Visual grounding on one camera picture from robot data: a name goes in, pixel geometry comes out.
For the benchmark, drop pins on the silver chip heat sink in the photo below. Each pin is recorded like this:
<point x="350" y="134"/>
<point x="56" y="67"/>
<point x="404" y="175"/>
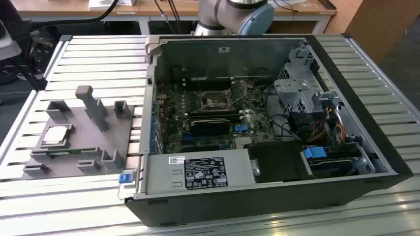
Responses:
<point x="242" y="142"/>

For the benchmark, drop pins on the white paper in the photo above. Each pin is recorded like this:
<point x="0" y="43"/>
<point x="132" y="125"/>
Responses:
<point x="292" y="2"/>

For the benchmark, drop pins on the grey power supply unit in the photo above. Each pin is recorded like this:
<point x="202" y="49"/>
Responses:
<point x="164" y="177"/>

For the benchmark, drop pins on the green motherboard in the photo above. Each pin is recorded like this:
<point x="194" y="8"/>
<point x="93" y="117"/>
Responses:
<point x="256" y="118"/>

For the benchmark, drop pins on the silver metal drive cage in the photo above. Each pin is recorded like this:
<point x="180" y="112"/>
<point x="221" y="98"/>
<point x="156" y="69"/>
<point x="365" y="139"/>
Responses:
<point x="288" y="96"/>

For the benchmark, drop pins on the black graphics card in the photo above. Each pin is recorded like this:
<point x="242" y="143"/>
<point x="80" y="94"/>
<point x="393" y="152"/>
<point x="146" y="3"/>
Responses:
<point x="209" y="127"/>

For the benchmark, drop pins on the silver CPU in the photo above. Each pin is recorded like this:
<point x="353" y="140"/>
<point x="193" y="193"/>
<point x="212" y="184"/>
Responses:
<point x="56" y="134"/>

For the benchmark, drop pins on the CPU socket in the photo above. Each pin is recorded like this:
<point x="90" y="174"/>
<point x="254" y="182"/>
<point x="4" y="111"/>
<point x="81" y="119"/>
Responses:
<point x="214" y="100"/>

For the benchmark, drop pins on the black RAM stick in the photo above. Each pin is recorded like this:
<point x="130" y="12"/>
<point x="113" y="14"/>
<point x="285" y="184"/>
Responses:
<point x="213" y="113"/>
<point x="213" y="117"/>

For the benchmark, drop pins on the blue board connector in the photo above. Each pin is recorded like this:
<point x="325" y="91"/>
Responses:
<point x="240" y="128"/>

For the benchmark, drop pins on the white box black print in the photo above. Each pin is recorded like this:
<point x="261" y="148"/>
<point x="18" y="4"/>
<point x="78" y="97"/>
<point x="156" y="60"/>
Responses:
<point x="124" y="2"/>

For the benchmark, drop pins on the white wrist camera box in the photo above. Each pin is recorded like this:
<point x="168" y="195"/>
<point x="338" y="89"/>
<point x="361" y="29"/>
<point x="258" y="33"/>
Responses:
<point x="8" y="41"/>

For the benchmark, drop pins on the blue case latch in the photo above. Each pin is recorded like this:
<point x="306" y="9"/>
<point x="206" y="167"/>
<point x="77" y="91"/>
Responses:
<point x="125" y="178"/>

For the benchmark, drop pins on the green RAM stick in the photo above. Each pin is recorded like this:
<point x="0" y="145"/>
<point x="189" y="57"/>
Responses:
<point x="65" y="152"/>

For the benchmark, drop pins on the grey case release latch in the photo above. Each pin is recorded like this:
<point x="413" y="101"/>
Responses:
<point x="152" y="44"/>

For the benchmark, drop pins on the plain white box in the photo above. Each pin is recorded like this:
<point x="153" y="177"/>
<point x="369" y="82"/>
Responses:
<point x="100" y="5"/>

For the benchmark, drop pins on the hard disk in blue carrier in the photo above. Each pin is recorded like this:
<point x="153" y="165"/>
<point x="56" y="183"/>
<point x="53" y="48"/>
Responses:
<point x="314" y="153"/>

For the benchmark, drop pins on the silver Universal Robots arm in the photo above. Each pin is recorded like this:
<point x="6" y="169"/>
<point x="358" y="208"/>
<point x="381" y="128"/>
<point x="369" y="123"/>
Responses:
<point x="213" y="14"/>

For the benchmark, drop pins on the grey parts rack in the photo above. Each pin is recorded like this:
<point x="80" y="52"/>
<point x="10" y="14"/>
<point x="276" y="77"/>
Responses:
<point x="88" y="137"/>

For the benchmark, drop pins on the wooden cabinet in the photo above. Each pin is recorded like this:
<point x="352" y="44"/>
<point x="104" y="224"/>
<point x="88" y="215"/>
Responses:
<point x="377" y="24"/>

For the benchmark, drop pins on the black plastic shroud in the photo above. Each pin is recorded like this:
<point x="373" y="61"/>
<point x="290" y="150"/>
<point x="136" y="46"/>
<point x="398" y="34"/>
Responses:
<point x="278" y="159"/>

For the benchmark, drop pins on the black open PC case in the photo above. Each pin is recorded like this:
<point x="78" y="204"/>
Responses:
<point x="229" y="211"/>

